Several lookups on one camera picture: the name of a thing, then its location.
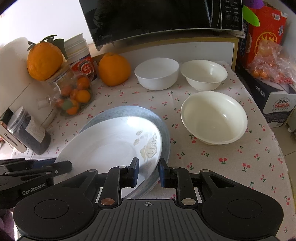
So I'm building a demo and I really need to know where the stack of paper cups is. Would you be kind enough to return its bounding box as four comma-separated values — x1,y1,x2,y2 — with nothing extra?
63,33,94,80

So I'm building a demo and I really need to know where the black microwave oven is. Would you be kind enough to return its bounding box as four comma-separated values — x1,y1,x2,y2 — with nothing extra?
79,0,245,51

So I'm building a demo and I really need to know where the white kitchen appliance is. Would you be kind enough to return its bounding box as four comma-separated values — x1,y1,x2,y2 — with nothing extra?
0,37,58,152

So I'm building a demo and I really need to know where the green plastic toy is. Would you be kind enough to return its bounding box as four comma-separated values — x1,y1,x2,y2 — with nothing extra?
242,6,262,27

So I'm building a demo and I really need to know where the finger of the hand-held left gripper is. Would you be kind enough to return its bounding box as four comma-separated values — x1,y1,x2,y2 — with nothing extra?
0,159,56,173
7,161,73,183

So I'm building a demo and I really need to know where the white rose print plate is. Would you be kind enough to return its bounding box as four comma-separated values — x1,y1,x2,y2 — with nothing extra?
55,116,162,198

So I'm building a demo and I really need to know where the clear jar with dark contents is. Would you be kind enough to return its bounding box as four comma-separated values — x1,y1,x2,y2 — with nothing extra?
6,107,52,155

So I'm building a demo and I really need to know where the plastic bag of oranges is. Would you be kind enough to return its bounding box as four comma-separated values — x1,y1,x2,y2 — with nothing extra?
248,40,296,85

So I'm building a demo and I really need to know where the glass jar of small oranges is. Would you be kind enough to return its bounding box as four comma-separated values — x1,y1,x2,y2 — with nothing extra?
37,62,94,118

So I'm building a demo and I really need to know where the cherry print tablecloth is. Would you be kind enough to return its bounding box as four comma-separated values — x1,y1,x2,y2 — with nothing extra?
9,59,292,209

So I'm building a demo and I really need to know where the red cardboard box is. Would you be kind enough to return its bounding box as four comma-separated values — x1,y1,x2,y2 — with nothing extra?
238,6,287,67

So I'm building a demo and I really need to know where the large orange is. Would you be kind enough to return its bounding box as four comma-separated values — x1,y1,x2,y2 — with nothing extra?
98,52,131,87

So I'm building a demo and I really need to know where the small cream bowl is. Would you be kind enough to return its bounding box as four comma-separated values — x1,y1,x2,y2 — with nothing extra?
180,60,228,91

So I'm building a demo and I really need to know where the orange with leaves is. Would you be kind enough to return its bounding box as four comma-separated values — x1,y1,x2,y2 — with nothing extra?
27,35,67,81

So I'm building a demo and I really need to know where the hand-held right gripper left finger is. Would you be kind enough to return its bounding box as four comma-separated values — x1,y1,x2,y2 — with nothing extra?
62,158,140,206

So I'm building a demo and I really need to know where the blue patterned plate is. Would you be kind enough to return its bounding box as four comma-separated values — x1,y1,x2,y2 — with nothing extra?
80,105,171,200

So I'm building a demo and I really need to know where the white straight-sided bowl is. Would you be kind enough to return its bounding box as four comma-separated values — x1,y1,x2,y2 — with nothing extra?
134,58,180,91

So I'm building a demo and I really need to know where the large cream bowl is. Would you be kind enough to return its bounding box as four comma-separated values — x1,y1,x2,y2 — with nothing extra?
180,91,248,146

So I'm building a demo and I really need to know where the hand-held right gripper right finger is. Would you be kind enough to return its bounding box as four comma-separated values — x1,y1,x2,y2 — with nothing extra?
159,158,234,206

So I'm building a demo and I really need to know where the black and white carton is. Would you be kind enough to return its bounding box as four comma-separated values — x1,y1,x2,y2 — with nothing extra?
236,64,296,128

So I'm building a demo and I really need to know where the grey refrigerator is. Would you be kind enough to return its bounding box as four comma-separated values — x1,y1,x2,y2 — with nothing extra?
283,11,296,70

